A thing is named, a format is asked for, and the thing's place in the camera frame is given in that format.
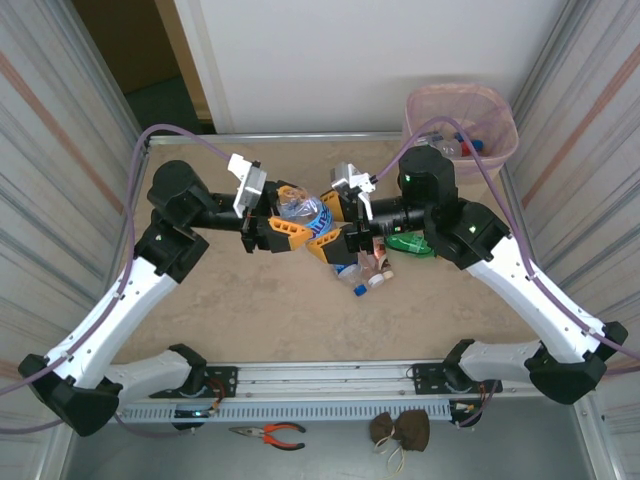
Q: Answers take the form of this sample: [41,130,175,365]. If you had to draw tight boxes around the Pocari Sweat blue label bottle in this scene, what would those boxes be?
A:
[276,183,337,242]

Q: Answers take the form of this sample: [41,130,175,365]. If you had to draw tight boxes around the clear bottle blue label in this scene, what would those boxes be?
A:
[333,260,370,298]

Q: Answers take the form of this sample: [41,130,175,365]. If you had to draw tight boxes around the purple label bottle white cap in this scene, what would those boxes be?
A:
[357,249,387,290]

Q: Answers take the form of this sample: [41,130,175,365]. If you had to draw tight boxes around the green bottle yellow cap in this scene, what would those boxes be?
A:
[384,230,437,261]

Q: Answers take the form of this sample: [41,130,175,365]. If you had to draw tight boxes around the corrugated left side panel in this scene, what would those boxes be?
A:
[0,0,149,401]

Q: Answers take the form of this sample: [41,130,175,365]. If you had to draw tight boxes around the corrugated panel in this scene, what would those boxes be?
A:
[0,0,149,401]
[509,0,640,480]

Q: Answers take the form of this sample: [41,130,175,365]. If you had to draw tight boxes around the corrugated right side panel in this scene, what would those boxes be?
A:
[509,0,640,480]

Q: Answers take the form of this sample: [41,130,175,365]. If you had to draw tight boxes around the brown cloth pouch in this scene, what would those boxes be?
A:
[368,410,432,474]

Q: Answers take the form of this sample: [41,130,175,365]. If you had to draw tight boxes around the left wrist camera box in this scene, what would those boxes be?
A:
[227,153,267,212]

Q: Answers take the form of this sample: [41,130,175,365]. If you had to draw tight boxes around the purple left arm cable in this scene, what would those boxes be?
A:
[0,124,236,437]

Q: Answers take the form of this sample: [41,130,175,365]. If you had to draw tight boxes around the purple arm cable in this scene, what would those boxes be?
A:
[0,124,236,437]
[372,116,640,429]

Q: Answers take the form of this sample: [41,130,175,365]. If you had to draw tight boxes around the aluminium table edge rail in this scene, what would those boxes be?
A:
[146,131,406,147]

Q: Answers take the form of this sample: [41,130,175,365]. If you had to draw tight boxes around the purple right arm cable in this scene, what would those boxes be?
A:
[372,116,640,429]

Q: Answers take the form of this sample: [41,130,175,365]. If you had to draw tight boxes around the aluminium table side rail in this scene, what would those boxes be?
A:
[499,164,536,266]
[99,142,154,364]

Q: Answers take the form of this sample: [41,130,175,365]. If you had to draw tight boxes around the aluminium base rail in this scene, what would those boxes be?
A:
[149,355,599,401]

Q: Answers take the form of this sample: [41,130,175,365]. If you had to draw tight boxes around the white door frame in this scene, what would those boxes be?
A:
[172,0,235,135]

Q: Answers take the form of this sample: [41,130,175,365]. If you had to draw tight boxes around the aluminium frame post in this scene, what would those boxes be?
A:
[512,0,576,121]
[69,0,151,146]

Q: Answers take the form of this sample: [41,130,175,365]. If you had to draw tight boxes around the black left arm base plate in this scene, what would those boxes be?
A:
[149,366,240,400]

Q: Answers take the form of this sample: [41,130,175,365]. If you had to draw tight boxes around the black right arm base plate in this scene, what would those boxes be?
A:
[411,360,504,396]

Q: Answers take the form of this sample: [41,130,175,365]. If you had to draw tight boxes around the grey slotted cable duct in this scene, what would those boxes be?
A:
[115,398,455,425]

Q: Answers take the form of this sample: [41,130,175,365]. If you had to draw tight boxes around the orange handled pliers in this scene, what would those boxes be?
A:
[228,421,308,452]

